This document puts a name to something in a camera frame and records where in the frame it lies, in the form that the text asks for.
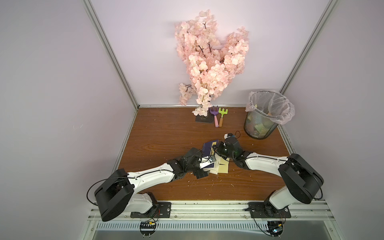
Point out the aluminium front rail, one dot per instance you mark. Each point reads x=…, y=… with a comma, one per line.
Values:
x=236, y=211

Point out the black mesh trash bin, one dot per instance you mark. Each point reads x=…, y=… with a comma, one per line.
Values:
x=257, y=126

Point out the pink cherry blossom tree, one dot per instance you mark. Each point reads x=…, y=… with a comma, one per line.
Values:
x=211, y=65

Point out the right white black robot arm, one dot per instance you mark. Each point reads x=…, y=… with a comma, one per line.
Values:
x=302, y=182

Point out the yellow sticky note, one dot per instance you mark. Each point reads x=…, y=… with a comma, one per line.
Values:
x=223, y=167

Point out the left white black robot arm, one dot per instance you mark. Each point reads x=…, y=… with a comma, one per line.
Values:
x=123, y=189

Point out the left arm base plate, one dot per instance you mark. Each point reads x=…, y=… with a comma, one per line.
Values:
x=159, y=210

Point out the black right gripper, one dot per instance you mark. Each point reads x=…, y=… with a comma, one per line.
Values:
x=222, y=150

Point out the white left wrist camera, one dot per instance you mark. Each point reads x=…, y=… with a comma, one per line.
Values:
x=207, y=164

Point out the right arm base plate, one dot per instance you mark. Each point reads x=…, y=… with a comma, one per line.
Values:
x=263, y=210

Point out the purple fork pink handle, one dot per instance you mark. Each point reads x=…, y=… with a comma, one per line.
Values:
x=214, y=110

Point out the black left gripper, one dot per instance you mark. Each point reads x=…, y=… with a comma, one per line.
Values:
x=200, y=173

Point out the clear plastic bin liner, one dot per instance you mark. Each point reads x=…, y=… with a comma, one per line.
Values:
x=272, y=105

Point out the dark blue book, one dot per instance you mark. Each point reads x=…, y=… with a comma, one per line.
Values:
x=208, y=153

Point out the green rake wooden handle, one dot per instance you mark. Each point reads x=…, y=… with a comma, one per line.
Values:
x=222, y=112

